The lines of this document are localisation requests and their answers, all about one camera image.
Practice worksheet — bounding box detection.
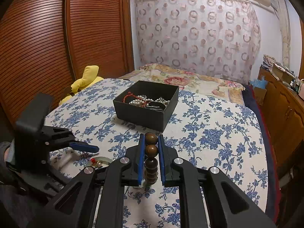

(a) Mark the white pearl necklace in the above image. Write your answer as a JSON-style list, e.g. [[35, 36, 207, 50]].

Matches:
[[129, 95, 171, 108]]

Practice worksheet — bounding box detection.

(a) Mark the circle patterned sheer curtain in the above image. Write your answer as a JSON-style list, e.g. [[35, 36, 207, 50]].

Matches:
[[134, 0, 261, 83]]

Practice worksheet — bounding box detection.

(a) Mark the black jewelry box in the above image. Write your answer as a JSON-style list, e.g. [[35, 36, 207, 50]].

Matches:
[[113, 81, 179, 132]]

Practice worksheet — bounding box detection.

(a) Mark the yellow plush toy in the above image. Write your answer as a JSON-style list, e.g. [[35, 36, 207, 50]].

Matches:
[[59, 65, 103, 105]]

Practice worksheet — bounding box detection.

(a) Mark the brown wooden bead bracelet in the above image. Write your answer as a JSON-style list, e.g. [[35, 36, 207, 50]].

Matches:
[[143, 132, 159, 187]]

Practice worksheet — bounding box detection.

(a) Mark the silver bangle bracelet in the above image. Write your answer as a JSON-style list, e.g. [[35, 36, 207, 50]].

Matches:
[[146, 101, 167, 112]]

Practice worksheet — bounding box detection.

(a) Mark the blue floral white blanket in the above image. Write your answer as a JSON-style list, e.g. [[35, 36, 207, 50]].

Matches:
[[45, 79, 268, 227]]

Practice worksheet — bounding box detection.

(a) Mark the wooden louvered wardrobe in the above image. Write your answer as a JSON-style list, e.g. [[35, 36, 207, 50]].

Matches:
[[1, 0, 135, 125]]

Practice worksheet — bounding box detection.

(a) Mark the wooden sideboard cabinet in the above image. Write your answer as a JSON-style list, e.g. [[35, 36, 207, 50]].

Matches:
[[258, 67, 303, 178]]

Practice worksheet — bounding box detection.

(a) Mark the blue plastic bag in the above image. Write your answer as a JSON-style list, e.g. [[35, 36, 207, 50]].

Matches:
[[249, 76, 268, 89]]

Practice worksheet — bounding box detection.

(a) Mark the red cord jade pendant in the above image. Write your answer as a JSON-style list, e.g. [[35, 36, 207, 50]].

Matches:
[[122, 92, 146, 107]]

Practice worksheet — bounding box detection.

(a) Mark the pink floral bedspread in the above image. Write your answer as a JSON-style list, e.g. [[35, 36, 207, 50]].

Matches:
[[119, 63, 245, 105]]

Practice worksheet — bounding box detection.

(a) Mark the cardboard box on cabinet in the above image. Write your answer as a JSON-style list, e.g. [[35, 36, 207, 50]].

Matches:
[[272, 63, 295, 84]]

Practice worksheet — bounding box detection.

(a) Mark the cream lace side curtain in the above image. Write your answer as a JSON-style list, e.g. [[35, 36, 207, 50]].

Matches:
[[275, 0, 291, 69]]

